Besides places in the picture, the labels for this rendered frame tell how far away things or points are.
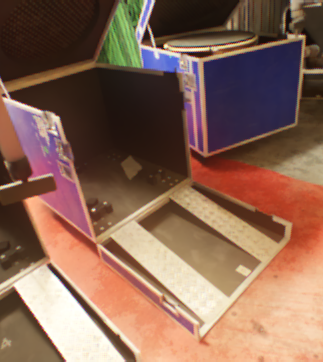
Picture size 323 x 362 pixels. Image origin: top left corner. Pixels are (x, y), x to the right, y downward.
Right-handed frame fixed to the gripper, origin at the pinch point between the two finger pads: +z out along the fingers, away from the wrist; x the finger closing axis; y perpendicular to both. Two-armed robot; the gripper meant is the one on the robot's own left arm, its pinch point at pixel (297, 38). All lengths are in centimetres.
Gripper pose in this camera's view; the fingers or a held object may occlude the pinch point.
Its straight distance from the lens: 313.4
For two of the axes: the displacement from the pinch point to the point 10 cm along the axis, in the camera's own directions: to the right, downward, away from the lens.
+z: 1.9, 9.1, 3.8
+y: -4.3, -2.7, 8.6
